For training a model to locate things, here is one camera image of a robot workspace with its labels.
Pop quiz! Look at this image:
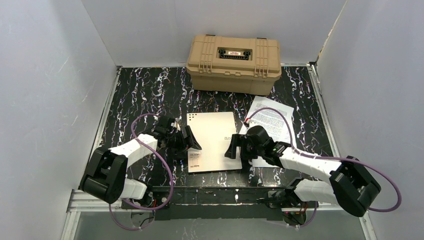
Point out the white A4 file folder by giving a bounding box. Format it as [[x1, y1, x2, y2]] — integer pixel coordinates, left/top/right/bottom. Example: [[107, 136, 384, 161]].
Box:
[[186, 112, 242, 173]]

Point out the printed paper sheet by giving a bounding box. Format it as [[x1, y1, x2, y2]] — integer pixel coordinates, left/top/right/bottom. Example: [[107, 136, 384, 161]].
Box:
[[246, 96, 296, 146], [250, 131, 297, 168]]

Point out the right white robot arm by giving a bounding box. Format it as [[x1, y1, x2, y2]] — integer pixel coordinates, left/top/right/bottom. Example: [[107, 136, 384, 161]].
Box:
[[224, 125, 381, 217]]

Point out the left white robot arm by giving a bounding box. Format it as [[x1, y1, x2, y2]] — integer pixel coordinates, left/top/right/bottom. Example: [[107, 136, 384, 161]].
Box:
[[79, 116, 202, 204]]

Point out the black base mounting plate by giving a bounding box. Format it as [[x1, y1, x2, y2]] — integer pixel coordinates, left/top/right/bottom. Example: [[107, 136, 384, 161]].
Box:
[[120, 186, 320, 222]]

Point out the tan plastic toolbox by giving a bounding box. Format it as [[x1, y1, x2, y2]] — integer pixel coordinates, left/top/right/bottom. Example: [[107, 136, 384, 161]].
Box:
[[186, 34, 282, 96]]

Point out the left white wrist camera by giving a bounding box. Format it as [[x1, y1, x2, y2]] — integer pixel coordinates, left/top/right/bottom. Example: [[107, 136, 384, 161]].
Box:
[[170, 118, 182, 134]]

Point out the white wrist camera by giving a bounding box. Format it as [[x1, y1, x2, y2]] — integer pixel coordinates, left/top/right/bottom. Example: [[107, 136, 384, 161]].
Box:
[[243, 118, 258, 129], [170, 118, 182, 134]]

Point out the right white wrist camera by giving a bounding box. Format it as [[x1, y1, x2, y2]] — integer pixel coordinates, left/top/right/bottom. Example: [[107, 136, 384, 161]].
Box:
[[243, 118, 258, 129]]

